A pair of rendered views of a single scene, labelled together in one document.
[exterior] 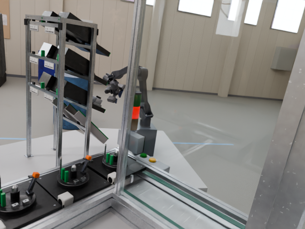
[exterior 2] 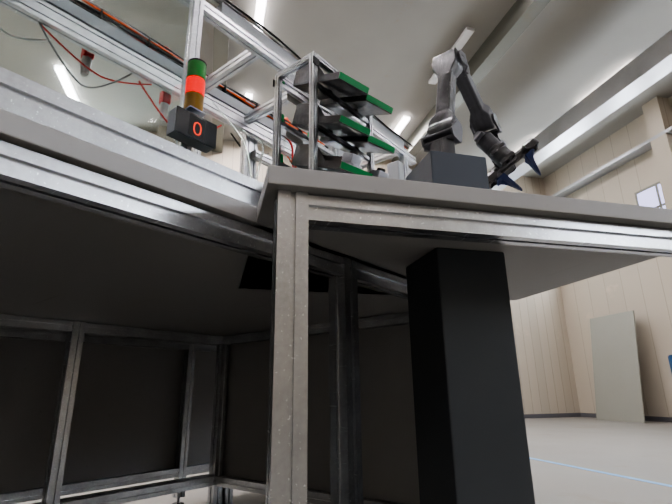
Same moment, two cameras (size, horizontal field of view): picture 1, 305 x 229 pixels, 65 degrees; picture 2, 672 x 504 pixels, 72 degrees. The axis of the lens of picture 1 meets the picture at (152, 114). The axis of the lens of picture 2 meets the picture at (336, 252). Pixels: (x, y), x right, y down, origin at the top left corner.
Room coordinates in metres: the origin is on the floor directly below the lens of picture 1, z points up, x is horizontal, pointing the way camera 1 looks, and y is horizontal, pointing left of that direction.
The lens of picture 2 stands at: (1.35, -0.96, 0.55)
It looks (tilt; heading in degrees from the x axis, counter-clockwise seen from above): 17 degrees up; 92
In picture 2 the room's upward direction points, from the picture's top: 1 degrees counter-clockwise
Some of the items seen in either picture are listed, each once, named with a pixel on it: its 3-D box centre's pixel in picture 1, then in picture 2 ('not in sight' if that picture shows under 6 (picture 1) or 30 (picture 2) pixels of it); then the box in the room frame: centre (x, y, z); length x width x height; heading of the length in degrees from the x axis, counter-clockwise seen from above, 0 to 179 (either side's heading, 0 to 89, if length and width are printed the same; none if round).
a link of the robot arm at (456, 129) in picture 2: not in sight; (440, 135); (1.58, 0.04, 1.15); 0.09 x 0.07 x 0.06; 144
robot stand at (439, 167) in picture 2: not in sight; (447, 206); (1.58, 0.04, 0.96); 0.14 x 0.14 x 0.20; 17
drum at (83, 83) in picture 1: (72, 99); not in sight; (4.14, 1.45, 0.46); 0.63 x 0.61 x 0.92; 109
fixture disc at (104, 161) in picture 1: (115, 162); not in sight; (1.15, 0.16, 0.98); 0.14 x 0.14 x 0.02
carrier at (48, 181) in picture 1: (73, 172); not in sight; (0.95, 0.31, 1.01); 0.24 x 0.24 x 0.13; 53
